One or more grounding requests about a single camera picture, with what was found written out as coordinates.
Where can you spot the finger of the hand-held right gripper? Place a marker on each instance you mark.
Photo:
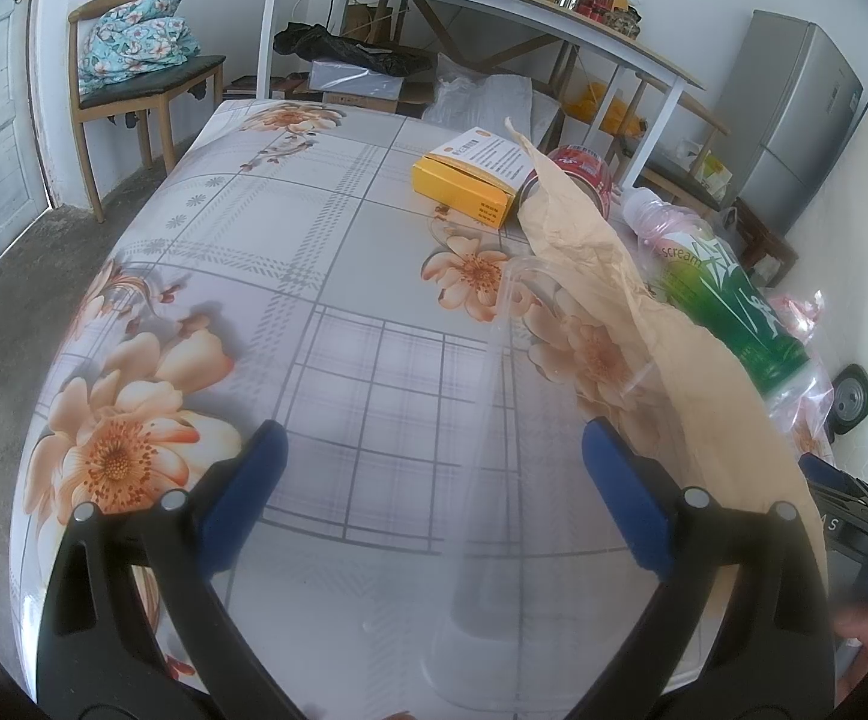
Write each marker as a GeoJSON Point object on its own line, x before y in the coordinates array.
{"type": "Point", "coordinates": [847, 499]}

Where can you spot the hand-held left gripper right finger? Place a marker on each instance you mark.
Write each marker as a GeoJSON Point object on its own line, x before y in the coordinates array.
{"type": "Point", "coordinates": [629, 495]}

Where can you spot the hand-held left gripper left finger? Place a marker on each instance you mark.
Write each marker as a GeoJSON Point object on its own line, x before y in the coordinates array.
{"type": "Point", "coordinates": [246, 495]}

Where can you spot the clear plastic bag red print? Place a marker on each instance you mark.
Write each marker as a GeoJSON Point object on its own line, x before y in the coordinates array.
{"type": "Point", "coordinates": [805, 405]}

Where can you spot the yellow cardboard box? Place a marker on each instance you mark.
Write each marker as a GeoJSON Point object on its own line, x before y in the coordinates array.
{"type": "Point", "coordinates": [471, 165]}

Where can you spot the black round scale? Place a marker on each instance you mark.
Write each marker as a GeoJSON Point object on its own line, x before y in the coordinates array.
{"type": "Point", "coordinates": [850, 397]}

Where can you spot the green label plastic bottle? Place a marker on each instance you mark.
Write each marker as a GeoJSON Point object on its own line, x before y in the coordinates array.
{"type": "Point", "coordinates": [734, 300]}

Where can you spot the floral tablecloth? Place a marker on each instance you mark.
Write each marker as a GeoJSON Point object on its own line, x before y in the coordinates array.
{"type": "Point", "coordinates": [291, 277]}

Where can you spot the dark wooden side table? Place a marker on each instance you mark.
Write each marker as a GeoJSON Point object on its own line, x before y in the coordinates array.
{"type": "Point", "coordinates": [764, 236]}

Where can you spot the red drink can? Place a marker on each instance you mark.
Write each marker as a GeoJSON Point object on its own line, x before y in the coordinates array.
{"type": "Point", "coordinates": [584, 165]}

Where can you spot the yellow plastic bag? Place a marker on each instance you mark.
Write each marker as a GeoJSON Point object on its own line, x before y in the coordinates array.
{"type": "Point", "coordinates": [610, 112]}

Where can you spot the grey refrigerator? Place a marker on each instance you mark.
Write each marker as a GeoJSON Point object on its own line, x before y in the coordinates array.
{"type": "Point", "coordinates": [787, 112]}

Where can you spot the dark printed box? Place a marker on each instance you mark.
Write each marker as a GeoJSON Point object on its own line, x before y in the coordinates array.
{"type": "Point", "coordinates": [269, 86]}

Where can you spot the white plastic bag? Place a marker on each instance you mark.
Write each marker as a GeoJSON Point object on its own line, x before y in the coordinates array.
{"type": "Point", "coordinates": [494, 101]}

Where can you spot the wooden chair dark seat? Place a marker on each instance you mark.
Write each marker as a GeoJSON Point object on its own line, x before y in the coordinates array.
{"type": "Point", "coordinates": [156, 82]}

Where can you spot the plastic wrapped white box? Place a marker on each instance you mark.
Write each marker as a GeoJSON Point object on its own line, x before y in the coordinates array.
{"type": "Point", "coordinates": [351, 76]}

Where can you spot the black bag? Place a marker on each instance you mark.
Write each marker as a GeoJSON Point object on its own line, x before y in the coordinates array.
{"type": "Point", "coordinates": [336, 45]}

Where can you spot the floral blanket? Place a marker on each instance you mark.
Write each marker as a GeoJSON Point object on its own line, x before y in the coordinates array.
{"type": "Point", "coordinates": [134, 37]}

